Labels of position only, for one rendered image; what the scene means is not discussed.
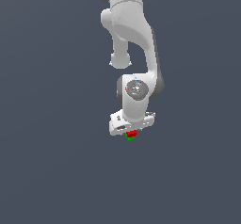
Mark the red cube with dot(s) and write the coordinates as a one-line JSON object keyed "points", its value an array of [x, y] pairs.
{"points": [[131, 133]]}

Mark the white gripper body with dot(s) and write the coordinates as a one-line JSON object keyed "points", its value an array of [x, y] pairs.
{"points": [[116, 124]]}

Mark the green cube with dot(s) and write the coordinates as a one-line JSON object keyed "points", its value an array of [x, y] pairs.
{"points": [[130, 138]]}

